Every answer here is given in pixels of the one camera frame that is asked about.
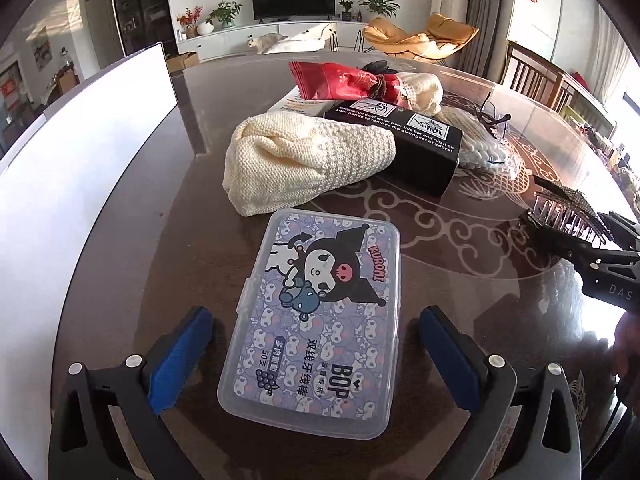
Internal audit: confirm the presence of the orange lounge chair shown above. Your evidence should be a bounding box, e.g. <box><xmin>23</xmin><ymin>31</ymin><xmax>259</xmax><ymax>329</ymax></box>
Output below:
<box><xmin>415</xmin><ymin>12</ymin><xmax>480</xmax><ymax>61</ymax></box>
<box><xmin>362</xmin><ymin>17</ymin><xmax>431</xmax><ymax>58</ymax></box>

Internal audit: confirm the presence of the grey curtain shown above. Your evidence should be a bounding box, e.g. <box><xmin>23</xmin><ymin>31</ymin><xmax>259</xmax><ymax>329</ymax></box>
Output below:
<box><xmin>467</xmin><ymin>0</ymin><xmax>508</xmax><ymax>76</ymax></box>

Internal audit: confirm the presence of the white dog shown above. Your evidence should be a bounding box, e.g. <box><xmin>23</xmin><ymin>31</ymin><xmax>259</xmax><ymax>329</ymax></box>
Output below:
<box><xmin>246</xmin><ymin>32</ymin><xmax>288</xmax><ymax>54</ymax></box>

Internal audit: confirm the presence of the large leafy potted plant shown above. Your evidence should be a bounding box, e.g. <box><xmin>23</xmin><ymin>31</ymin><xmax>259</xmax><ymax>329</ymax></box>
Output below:
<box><xmin>359</xmin><ymin>0</ymin><xmax>401</xmax><ymax>18</ymax></box>

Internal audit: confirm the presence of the white low cabinet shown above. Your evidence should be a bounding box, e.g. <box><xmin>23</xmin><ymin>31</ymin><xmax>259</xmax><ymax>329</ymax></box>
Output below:
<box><xmin>176</xmin><ymin>21</ymin><xmax>386</xmax><ymax>63</ymax></box>

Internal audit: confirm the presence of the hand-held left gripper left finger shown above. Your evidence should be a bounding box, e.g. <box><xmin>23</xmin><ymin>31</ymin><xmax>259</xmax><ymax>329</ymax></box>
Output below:
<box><xmin>47</xmin><ymin>305</ymin><xmax>216</xmax><ymax>480</ymax></box>

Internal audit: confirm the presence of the dark display cabinet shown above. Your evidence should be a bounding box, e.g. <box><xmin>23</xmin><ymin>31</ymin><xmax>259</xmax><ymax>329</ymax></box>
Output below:
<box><xmin>109</xmin><ymin>0</ymin><xmax>166</xmax><ymax>56</ymax></box>

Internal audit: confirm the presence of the white container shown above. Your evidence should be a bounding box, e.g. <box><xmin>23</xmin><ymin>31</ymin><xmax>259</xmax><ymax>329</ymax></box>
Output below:
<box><xmin>0</xmin><ymin>42</ymin><xmax>180</xmax><ymax>480</ymax></box>

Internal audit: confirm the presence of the red snack packet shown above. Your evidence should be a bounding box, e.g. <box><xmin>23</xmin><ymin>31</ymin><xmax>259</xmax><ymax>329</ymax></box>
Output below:
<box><xmin>289</xmin><ymin>61</ymin><xmax>418</xmax><ymax>108</ymax></box>

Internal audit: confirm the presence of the bag of cotton swabs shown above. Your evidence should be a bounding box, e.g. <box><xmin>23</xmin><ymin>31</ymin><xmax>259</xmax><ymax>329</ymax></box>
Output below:
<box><xmin>435</xmin><ymin>91</ymin><xmax>518</xmax><ymax>181</ymax></box>

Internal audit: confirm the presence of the clear cartoon-print floss box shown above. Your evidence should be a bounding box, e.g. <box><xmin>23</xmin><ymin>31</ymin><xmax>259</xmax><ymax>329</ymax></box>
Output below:
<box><xmin>216</xmin><ymin>208</ymin><xmax>403</xmax><ymax>440</ymax></box>

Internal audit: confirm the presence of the dark hair claw clip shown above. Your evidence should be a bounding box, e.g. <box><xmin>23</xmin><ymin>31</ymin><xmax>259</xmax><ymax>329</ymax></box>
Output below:
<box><xmin>531</xmin><ymin>176</ymin><xmax>613</xmax><ymax>251</ymax></box>

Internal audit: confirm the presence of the framed wall picture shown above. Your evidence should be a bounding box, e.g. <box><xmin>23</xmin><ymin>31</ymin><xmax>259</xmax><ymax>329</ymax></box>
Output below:
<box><xmin>32</xmin><ymin>27</ymin><xmax>51</xmax><ymax>71</ymax></box>

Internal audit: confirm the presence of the red flower bouquet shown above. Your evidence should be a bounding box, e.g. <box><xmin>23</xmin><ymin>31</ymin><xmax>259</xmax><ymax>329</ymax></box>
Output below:
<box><xmin>176</xmin><ymin>6</ymin><xmax>205</xmax><ymax>38</ymax></box>

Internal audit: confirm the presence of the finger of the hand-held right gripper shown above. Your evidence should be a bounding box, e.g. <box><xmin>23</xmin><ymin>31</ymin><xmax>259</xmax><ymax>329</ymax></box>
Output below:
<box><xmin>518</xmin><ymin>211</ymin><xmax>608</xmax><ymax>281</ymax></box>
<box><xmin>597</xmin><ymin>211</ymin><xmax>640</xmax><ymax>252</ymax></box>

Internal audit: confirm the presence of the wooden chair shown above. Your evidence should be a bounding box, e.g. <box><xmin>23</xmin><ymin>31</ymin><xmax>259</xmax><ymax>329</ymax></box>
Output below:
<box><xmin>501</xmin><ymin>40</ymin><xmax>576</xmax><ymax>111</ymax></box>

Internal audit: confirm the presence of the black cardboard box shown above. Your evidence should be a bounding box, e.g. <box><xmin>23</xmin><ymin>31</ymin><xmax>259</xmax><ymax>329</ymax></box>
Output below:
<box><xmin>322</xmin><ymin>100</ymin><xmax>461</xmax><ymax>196</ymax></box>

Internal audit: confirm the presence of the person's right hand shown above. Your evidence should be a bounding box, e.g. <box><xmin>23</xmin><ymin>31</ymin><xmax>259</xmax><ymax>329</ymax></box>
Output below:
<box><xmin>612</xmin><ymin>311</ymin><xmax>640</xmax><ymax>378</ymax></box>

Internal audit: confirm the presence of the potted green plant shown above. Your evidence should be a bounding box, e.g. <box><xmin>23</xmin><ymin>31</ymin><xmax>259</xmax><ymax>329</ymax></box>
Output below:
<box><xmin>207</xmin><ymin>1</ymin><xmax>243</xmax><ymax>29</ymax></box>

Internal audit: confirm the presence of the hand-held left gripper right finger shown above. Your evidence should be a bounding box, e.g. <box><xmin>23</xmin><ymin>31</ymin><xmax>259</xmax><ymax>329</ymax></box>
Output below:
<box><xmin>417</xmin><ymin>305</ymin><xmax>588</xmax><ymax>480</ymax></box>

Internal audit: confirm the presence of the cream knitted cloth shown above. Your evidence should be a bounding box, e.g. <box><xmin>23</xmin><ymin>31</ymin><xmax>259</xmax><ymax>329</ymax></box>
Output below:
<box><xmin>222</xmin><ymin>112</ymin><xmax>398</xmax><ymax>218</ymax></box>
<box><xmin>400</xmin><ymin>71</ymin><xmax>444</xmax><ymax>116</ymax></box>

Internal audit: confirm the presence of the white floor cushion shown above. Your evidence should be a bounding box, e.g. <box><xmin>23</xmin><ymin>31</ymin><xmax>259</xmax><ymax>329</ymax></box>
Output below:
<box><xmin>262</xmin><ymin>35</ymin><xmax>326</xmax><ymax>55</ymax></box>

